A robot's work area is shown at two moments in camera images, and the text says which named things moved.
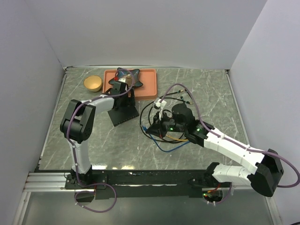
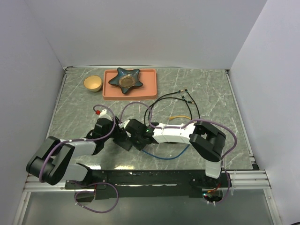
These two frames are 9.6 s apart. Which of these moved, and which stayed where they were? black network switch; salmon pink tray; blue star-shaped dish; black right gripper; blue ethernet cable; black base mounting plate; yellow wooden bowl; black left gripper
Moved: black network switch; blue ethernet cable; black left gripper; black right gripper
Stayed: black base mounting plate; yellow wooden bowl; blue star-shaped dish; salmon pink tray
